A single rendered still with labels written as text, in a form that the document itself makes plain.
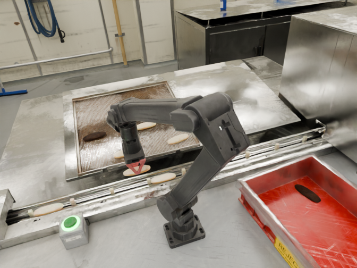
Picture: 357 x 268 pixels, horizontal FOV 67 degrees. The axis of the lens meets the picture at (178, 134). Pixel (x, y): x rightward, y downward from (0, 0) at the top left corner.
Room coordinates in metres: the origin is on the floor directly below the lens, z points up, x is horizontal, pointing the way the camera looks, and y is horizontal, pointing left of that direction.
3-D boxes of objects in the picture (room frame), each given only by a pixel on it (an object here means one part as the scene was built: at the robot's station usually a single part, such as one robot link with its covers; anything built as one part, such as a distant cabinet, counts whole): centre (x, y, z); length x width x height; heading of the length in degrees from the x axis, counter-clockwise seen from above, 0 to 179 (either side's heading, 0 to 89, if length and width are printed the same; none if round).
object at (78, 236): (0.55, 0.36, 0.84); 0.08 x 0.08 x 0.11; 15
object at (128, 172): (0.73, 0.16, 0.93); 0.10 x 0.04 x 0.01; 105
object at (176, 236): (0.53, 0.01, 0.86); 0.12 x 0.09 x 0.08; 105
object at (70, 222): (0.54, 0.36, 0.90); 0.04 x 0.04 x 0.02
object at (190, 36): (3.31, -1.11, 0.51); 1.93 x 1.05 x 1.02; 105
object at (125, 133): (0.74, 0.16, 1.10); 0.07 x 0.06 x 0.07; 38
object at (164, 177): (0.76, 0.07, 0.86); 0.10 x 0.04 x 0.01; 105
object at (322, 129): (0.94, -0.61, 0.90); 0.06 x 0.01 x 0.06; 15
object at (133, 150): (0.73, 0.16, 1.04); 0.10 x 0.07 x 0.07; 15
